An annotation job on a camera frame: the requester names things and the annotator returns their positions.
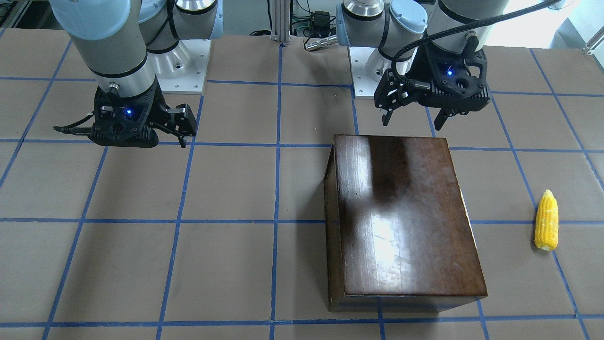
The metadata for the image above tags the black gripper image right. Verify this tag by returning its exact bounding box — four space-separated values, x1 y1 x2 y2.
375 43 491 131

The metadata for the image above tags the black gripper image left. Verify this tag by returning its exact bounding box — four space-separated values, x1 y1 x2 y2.
89 80 198 148

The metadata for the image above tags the yellow corn cob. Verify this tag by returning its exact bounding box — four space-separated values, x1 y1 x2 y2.
534 189 559 251

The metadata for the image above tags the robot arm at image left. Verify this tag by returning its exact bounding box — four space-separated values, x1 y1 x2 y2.
50 0 428 148

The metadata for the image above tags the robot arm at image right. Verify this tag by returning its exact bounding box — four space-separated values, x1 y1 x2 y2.
335 0 508 130

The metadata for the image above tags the dark wooden drawer cabinet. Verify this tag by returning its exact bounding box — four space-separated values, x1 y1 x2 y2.
323 134 488 314

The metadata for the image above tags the silver cylinder tool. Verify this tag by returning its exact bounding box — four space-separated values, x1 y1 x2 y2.
304 35 338 52

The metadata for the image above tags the white base plate image left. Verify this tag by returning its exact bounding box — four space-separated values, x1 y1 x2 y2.
149 40 212 94

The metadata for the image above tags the white base plate image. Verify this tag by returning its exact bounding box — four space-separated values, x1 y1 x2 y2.
349 47 391 99
149 40 212 94

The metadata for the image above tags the white base plate image right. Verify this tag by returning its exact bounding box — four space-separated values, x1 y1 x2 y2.
349 47 391 99

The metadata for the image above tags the aluminium frame post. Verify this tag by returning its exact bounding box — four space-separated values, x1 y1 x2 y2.
268 0 292 45

